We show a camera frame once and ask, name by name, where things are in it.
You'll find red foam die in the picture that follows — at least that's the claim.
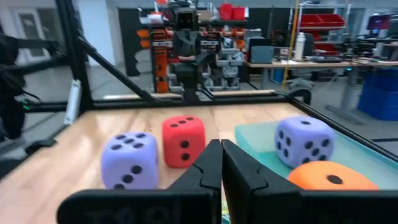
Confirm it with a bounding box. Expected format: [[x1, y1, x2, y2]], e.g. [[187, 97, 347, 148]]
[[161, 115, 206, 169]]

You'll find brown cardboard box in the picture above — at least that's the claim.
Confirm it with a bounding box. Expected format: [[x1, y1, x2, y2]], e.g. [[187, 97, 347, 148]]
[[197, 9, 212, 22]]

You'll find purple foam die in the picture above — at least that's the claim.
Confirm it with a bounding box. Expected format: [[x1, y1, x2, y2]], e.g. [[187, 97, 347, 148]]
[[273, 116, 336, 169], [100, 131, 160, 190]]

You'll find computer monitor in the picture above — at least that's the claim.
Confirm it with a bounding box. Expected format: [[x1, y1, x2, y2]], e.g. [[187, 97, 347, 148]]
[[366, 14, 393, 31]]

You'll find black table clamp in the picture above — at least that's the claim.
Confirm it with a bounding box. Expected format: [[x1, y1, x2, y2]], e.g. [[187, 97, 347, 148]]
[[285, 88, 312, 106], [24, 138, 58, 156]]

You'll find red storage bin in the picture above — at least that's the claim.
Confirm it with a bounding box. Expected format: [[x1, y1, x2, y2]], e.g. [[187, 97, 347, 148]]
[[232, 6, 247, 21], [219, 2, 234, 21]]

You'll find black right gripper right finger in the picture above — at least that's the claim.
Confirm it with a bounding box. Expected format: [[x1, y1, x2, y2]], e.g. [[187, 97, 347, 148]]
[[221, 139, 398, 224]]

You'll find grey box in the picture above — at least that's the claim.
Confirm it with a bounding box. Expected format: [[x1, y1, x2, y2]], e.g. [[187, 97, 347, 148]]
[[250, 45, 274, 65]]

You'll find metal rack with red bins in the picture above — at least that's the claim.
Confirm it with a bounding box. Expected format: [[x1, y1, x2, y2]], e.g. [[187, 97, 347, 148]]
[[297, 2, 351, 57]]

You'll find black aluminium table frame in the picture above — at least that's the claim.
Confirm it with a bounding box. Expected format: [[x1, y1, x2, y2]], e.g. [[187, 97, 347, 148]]
[[0, 0, 398, 162]]

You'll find parts bin storage shelf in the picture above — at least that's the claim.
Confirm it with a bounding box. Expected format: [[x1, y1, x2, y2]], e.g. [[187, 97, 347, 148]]
[[136, 6, 249, 94]]

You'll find silver metal bracket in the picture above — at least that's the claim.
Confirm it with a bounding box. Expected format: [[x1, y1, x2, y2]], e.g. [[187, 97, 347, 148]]
[[63, 79, 82, 126]]

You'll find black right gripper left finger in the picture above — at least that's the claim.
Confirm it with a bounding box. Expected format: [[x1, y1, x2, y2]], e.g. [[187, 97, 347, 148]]
[[57, 139, 223, 224]]

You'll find black office chair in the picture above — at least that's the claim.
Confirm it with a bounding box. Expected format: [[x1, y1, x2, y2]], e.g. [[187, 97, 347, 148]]
[[284, 32, 315, 91]]

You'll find white bottle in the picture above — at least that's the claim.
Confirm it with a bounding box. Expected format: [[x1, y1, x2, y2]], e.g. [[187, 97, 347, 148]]
[[294, 32, 307, 62]]

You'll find blue storage crate stack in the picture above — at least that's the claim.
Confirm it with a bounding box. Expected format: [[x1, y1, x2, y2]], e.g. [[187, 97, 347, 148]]
[[356, 67, 398, 121]]

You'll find teal plastic tray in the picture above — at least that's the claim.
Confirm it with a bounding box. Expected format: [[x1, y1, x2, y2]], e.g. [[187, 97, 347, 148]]
[[234, 119, 398, 191]]

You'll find wooden top office desk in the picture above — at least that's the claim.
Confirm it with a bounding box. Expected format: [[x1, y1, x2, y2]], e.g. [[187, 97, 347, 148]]
[[245, 57, 398, 125]]

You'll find yellow vertical pole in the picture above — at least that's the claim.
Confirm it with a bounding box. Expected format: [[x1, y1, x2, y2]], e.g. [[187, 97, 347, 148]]
[[280, 0, 301, 91]]

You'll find orange foam die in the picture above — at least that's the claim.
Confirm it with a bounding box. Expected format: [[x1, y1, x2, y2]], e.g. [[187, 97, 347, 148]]
[[287, 161, 379, 191]]

